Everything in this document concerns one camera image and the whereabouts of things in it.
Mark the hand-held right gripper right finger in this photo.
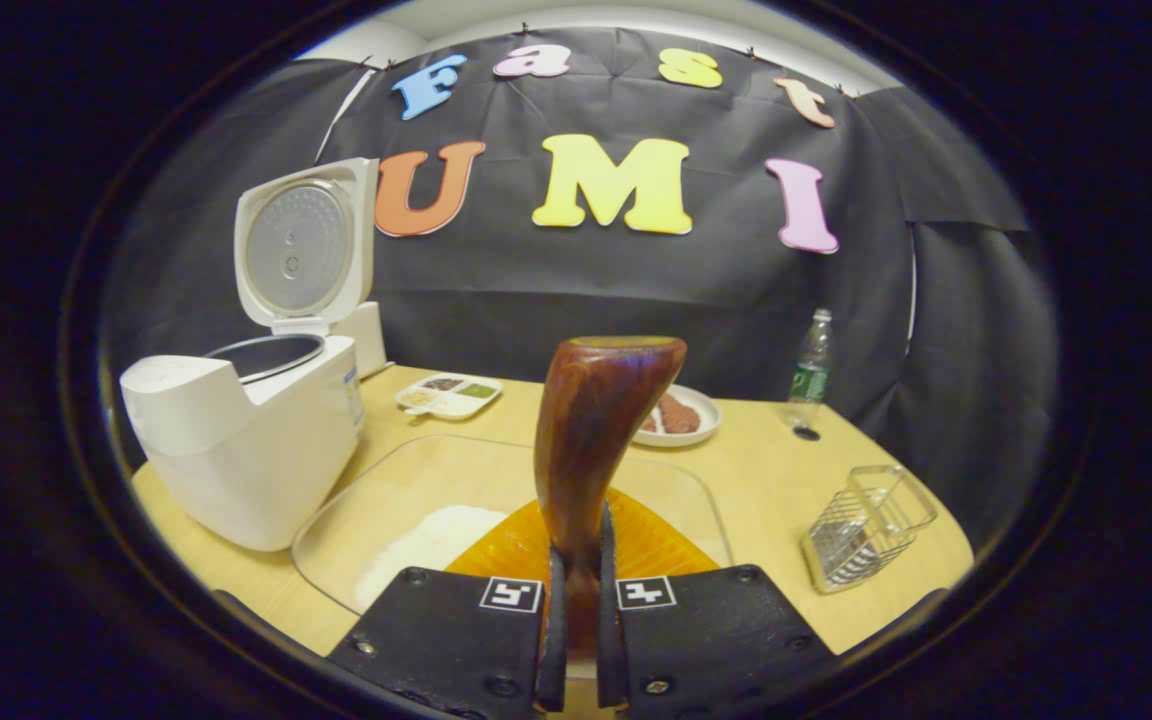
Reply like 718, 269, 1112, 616
596, 500, 837, 720

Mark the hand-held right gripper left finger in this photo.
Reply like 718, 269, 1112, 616
326, 500, 568, 720

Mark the metal wire chopstick holder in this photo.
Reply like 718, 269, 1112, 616
802, 464, 939, 595

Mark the brown wooden spoon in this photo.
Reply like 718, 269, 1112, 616
534, 336, 687, 661

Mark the white rice cooker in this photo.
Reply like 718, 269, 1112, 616
119, 157, 380, 552

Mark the clear glass tray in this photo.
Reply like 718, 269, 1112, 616
292, 433, 734, 616

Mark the white round plate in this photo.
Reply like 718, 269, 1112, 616
633, 384, 723, 448

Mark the white divided condiment dish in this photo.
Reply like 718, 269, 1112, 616
395, 373, 504, 420

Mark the clear plastic water bottle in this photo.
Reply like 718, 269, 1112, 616
788, 308, 834, 406

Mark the white toaster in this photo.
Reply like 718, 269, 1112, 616
336, 302, 389, 379

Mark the black backdrop cloth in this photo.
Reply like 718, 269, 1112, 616
101, 25, 1062, 551

